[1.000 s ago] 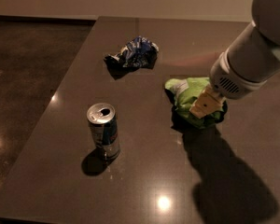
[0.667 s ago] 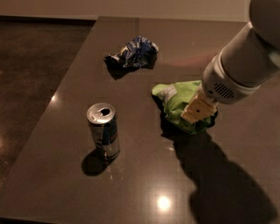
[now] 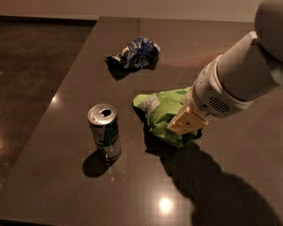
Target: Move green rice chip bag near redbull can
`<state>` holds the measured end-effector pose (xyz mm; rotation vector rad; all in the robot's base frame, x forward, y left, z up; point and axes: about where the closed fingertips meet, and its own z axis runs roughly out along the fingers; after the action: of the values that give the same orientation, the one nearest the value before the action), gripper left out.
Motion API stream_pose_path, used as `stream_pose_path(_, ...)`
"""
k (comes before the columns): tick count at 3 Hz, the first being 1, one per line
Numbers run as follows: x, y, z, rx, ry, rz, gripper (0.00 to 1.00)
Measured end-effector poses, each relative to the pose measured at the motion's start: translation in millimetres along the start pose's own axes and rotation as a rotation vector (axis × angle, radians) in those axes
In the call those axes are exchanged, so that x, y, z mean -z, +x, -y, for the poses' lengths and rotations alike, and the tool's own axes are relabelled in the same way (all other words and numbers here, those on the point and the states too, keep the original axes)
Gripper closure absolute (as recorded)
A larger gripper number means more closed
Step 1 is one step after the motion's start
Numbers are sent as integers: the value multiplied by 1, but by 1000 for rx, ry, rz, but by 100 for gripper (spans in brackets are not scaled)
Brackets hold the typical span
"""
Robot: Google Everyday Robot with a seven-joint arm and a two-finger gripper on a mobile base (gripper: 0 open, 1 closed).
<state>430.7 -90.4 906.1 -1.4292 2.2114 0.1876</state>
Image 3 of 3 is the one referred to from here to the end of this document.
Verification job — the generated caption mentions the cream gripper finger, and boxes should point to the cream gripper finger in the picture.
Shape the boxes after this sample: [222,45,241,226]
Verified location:
[167,106,208,136]
[180,89,193,105]

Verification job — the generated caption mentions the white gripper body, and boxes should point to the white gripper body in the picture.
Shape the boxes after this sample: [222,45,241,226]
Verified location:
[192,55,253,118]

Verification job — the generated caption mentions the green rice chip bag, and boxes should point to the green rice chip bag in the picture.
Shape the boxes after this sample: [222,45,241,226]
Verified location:
[133,88,202,148]

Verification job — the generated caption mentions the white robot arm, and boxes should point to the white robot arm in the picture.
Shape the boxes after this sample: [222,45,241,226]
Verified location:
[168,0,283,135]

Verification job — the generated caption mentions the crumpled blue chip bag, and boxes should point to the crumpled blue chip bag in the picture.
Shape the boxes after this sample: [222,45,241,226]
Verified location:
[105,37,160,70]

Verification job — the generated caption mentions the redbull can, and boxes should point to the redbull can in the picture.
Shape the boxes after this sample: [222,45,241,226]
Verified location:
[88,104,122,161]

